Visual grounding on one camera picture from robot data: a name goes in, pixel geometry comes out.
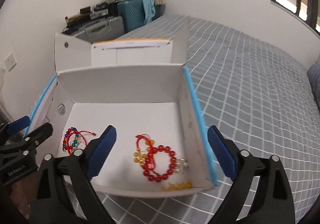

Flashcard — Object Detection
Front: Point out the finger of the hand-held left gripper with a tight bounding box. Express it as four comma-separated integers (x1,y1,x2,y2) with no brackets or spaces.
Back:
0,116,30,139
0,122,53,157

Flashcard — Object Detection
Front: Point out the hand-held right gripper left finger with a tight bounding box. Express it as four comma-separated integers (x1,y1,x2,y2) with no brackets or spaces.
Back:
29,125,117,224

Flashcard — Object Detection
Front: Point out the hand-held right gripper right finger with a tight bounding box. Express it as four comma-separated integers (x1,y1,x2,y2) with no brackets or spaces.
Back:
207,125,295,224

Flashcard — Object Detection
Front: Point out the red string bracelet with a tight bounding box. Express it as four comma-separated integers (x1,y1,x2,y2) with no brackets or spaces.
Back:
136,134,156,172
61,129,97,156

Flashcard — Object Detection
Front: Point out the multicoloured bead bracelet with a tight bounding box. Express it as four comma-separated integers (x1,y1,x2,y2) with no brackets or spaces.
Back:
62,127,83,152

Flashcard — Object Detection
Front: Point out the yellow bead bracelet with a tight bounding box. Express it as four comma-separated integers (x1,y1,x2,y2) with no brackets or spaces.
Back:
134,150,148,164

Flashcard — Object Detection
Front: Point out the white and blue cardboard box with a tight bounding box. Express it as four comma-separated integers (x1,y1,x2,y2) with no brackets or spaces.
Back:
25,15,219,199

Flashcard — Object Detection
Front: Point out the pale pink bead bracelet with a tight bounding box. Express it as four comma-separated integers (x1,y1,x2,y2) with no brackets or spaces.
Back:
176,159,188,172

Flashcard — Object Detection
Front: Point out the red bead bracelet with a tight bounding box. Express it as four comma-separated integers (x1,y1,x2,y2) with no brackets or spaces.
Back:
142,146,178,182

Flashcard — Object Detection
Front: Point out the person's left hand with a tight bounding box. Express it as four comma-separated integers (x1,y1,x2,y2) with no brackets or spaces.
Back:
10,184,30,214

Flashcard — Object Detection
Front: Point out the grey suitcase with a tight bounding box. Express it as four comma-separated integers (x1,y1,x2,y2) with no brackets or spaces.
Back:
72,16,125,39

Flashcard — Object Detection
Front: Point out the pile of dark items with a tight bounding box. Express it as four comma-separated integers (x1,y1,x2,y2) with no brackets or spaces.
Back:
65,0,118,24

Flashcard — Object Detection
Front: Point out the teal suitcase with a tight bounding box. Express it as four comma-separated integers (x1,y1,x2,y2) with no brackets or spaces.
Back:
117,0,148,34

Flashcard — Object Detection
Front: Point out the teal cloth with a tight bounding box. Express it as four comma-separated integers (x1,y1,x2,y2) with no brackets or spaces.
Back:
142,0,156,24

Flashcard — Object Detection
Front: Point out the white wall socket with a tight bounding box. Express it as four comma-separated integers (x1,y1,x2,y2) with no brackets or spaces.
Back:
4,53,17,71

